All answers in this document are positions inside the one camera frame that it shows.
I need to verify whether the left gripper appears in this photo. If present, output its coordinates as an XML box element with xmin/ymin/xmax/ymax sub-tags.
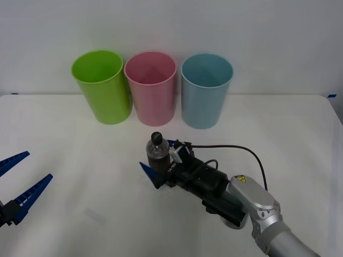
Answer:
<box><xmin>0</xmin><ymin>150</ymin><xmax>54</xmax><ymax>228</ymax></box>

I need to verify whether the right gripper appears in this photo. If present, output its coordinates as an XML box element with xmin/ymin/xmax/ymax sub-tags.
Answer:
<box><xmin>138</xmin><ymin>138</ymin><xmax>231</xmax><ymax>200</ymax></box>

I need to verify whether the dark drink bottle black cap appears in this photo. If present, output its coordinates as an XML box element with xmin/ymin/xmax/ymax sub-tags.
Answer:
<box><xmin>145</xmin><ymin>131</ymin><xmax>172</xmax><ymax>173</ymax></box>

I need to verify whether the pink plastic bin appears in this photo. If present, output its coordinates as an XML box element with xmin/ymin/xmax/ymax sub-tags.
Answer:
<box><xmin>123</xmin><ymin>51</ymin><xmax>177</xmax><ymax>126</ymax></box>

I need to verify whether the pale blue plastic bin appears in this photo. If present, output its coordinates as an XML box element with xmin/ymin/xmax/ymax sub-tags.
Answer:
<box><xmin>180</xmin><ymin>53</ymin><xmax>234</xmax><ymax>130</ymax></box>

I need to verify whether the green plastic bin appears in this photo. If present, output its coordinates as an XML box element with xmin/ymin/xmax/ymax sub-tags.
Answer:
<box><xmin>71</xmin><ymin>49</ymin><xmax>133</xmax><ymax>125</ymax></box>

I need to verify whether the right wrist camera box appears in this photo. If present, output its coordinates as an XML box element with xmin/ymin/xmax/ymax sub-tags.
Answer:
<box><xmin>169</xmin><ymin>143</ymin><xmax>194</xmax><ymax>164</ymax></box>

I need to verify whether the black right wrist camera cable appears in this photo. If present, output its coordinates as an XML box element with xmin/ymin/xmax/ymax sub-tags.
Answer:
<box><xmin>187</xmin><ymin>143</ymin><xmax>268</xmax><ymax>191</ymax></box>

